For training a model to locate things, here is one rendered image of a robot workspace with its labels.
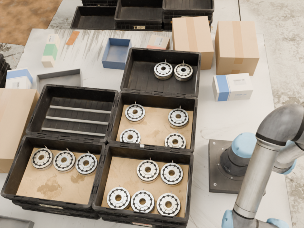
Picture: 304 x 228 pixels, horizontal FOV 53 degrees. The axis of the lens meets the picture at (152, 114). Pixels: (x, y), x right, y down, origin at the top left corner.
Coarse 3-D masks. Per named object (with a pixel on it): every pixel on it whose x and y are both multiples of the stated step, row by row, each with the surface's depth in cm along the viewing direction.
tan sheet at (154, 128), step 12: (144, 108) 160; (156, 108) 159; (120, 120) 156; (144, 120) 156; (156, 120) 155; (192, 120) 154; (120, 132) 153; (144, 132) 152; (156, 132) 152; (168, 132) 151; (180, 132) 151; (156, 144) 148
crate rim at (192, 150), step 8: (120, 96) 152; (160, 96) 151; (168, 96) 151; (176, 96) 151; (184, 96) 151; (112, 120) 145; (112, 128) 143; (192, 136) 138; (128, 144) 138; (136, 144) 138; (144, 144) 137; (192, 144) 136; (192, 152) 136
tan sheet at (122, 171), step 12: (120, 168) 143; (132, 168) 142; (108, 180) 140; (120, 180) 139; (132, 180) 139; (156, 180) 139; (108, 192) 137; (132, 192) 136; (156, 192) 136; (168, 192) 136; (180, 192) 135; (156, 204) 133; (168, 204) 133; (180, 204) 132; (180, 216) 130
